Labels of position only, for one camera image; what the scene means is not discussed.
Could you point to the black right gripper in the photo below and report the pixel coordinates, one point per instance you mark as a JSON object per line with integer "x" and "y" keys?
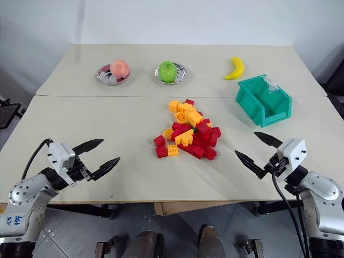
{"x": 278, "y": 166}

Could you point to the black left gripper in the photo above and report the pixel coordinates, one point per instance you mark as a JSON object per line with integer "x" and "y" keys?
{"x": 79, "y": 173}

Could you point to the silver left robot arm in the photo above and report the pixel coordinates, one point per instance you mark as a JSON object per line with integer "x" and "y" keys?
{"x": 25, "y": 193}

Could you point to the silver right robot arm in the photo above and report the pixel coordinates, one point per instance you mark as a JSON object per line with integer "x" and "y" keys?
{"x": 319, "y": 193}

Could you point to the green plastic storage bin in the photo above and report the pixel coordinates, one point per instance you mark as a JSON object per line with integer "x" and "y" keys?
{"x": 251, "y": 103}

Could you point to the clear bin label holder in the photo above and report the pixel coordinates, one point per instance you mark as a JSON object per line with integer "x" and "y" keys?
{"x": 272, "y": 85}

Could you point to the silver round plate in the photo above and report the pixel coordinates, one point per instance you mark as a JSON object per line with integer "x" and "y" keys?
{"x": 181, "y": 71}
{"x": 106, "y": 79}

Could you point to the yellow banana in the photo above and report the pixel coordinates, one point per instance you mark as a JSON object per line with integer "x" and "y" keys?
{"x": 237, "y": 69}

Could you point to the brown cardboard sheet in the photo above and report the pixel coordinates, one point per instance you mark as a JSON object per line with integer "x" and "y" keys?
{"x": 188, "y": 207}

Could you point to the pink peach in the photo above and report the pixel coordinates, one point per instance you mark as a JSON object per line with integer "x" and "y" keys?
{"x": 120, "y": 68}

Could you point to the dark rounded shape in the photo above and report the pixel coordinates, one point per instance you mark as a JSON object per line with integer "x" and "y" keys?
{"x": 146, "y": 244}
{"x": 211, "y": 242}

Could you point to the dark background equipment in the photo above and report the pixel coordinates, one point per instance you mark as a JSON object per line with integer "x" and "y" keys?
{"x": 336, "y": 83}

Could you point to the green apple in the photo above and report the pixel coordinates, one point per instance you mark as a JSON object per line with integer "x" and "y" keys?
{"x": 167, "y": 72}

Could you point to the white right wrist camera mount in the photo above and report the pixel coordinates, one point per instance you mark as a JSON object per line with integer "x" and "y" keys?
{"x": 293, "y": 150}

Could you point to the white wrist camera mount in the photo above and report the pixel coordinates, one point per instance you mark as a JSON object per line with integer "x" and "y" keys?
{"x": 57, "y": 156}
{"x": 293, "y": 150}

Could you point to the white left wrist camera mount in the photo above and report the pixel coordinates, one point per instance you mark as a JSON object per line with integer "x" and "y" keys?
{"x": 57, "y": 156}

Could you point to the black table frame bar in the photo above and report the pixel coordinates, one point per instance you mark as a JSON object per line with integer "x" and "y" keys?
{"x": 276, "y": 208}

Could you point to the dark metal bracket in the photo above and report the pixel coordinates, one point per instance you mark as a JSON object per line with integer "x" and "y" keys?
{"x": 106, "y": 246}
{"x": 250, "y": 246}

